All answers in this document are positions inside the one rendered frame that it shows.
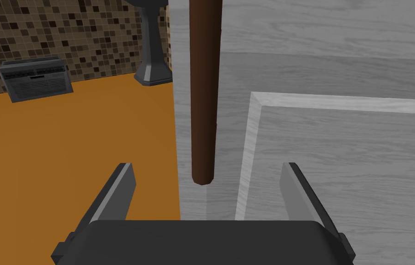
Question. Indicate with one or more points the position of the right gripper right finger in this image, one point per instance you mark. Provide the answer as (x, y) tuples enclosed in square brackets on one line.
[(300, 198)]

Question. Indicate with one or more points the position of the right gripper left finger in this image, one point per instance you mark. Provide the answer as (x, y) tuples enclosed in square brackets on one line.
[(116, 198)]

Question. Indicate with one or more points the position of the grey wooden door leaf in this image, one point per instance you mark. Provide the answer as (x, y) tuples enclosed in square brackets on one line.
[(321, 110)]

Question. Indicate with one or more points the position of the grey air conditioner unit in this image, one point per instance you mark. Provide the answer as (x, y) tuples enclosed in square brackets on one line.
[(35, 78)]

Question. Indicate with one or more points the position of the grey pedestal sink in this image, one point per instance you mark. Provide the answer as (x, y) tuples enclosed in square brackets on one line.
[(152, 44)]

